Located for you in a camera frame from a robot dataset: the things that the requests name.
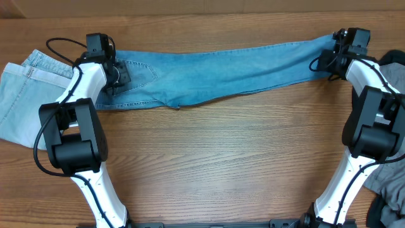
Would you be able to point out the grey cargo pants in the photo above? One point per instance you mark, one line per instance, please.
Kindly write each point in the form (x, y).
(387, 210)

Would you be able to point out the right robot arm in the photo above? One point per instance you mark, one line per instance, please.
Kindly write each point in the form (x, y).
(372, 134)

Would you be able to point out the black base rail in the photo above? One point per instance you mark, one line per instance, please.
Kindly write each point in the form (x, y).
(273, 223)

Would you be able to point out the folded light blue jeans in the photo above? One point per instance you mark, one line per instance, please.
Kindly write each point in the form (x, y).
(39, 80)

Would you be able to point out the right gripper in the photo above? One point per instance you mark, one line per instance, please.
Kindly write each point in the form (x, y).
(326, 62)

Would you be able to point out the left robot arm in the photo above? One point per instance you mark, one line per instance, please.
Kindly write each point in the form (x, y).
(71, 141)

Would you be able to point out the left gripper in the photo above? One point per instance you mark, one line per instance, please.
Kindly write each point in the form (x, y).
(125, 76)

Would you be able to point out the blue denim jeans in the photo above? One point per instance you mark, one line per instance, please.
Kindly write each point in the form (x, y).
(177, 80)

